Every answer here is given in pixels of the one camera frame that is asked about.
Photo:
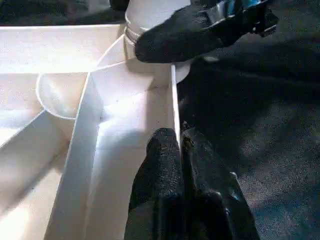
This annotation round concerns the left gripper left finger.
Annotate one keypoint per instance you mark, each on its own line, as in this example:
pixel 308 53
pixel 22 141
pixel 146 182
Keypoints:
pixel 160 187

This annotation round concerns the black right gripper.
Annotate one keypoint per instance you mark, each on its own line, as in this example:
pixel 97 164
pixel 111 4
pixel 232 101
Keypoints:
pixel 250 17

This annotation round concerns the white plastic table leg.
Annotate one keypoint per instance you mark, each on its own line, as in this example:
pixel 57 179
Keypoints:
pixel 150 15

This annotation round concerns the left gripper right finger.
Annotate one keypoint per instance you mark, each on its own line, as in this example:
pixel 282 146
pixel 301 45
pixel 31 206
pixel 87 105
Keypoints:
pixel 207 195

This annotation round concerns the white plastic table top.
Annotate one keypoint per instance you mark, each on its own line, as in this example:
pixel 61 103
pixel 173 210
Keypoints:
pixel 50 50

